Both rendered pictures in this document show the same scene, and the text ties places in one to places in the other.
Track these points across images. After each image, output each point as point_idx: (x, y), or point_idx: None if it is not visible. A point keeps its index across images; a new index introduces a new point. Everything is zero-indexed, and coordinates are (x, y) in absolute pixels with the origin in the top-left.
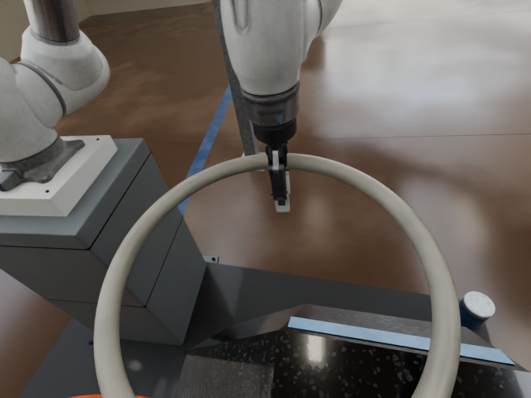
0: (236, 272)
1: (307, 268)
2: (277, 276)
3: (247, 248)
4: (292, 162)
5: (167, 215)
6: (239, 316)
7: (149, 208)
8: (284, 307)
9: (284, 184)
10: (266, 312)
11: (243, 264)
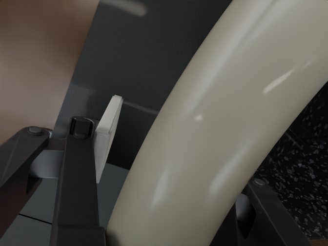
0: (72, 108)
1: (81, 2)
2: (88, 52)
3: (32, 85)
4: (223, 218)
5: (1, 245)
6: (133, 113)
7: None
8: (135, 53)
9: (299, 242)
10: (136, 78)
11: (60, 95)
